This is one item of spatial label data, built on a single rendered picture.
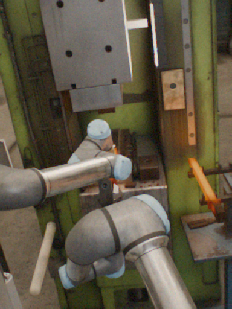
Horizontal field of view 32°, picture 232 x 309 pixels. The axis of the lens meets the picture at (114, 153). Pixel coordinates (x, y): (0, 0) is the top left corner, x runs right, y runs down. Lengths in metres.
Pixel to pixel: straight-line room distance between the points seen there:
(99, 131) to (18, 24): 0.62
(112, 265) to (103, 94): 0.66
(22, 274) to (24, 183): 1.89
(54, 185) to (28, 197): 0.09
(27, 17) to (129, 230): 1.04
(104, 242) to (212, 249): 0.84
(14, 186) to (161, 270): 0.40
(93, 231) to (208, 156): 1.06
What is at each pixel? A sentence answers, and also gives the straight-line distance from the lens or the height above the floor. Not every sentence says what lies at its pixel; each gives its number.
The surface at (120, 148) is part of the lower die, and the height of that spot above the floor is 0.99.
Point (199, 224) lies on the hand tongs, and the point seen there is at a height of 0.71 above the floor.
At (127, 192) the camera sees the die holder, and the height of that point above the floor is 0.90.
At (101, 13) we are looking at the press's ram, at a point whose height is 1.63.
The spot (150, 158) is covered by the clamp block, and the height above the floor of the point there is 0.98.
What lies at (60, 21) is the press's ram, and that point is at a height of 1.63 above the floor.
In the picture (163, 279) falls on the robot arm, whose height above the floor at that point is 1.16.
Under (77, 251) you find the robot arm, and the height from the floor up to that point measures 1.20.
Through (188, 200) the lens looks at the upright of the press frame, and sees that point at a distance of 2.02.
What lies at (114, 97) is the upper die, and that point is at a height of 1.31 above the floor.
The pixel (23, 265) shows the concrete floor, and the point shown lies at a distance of 2.92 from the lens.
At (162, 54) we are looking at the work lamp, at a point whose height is 1.44.
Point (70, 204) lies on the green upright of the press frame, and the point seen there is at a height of 0.74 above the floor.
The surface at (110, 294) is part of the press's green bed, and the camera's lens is 2.13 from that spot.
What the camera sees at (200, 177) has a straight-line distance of 1.67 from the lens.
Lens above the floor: 1.83
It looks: 27 degrees down
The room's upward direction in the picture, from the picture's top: 8 degrees counter-clockwise
